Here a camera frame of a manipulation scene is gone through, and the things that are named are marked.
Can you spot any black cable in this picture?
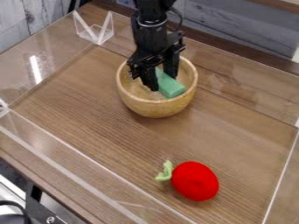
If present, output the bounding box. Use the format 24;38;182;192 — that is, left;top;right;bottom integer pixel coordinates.
0;199;39;224

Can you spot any green rectangular block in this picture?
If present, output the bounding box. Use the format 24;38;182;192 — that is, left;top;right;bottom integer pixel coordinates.
155;68;186;99

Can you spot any clear acrylic corner bracket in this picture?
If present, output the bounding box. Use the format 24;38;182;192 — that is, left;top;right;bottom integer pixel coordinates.
73;11;115;46

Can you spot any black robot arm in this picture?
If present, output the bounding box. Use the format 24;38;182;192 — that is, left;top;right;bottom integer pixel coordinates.
127;0;186;92

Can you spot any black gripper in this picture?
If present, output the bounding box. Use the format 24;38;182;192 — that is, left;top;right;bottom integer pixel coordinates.
127;20;185;92

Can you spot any red plush tomato toy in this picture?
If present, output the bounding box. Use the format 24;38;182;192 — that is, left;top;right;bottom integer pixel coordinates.
154;160;221;201

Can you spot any light wooden bowl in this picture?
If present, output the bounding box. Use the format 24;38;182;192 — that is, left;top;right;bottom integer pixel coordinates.
117;57;199;118

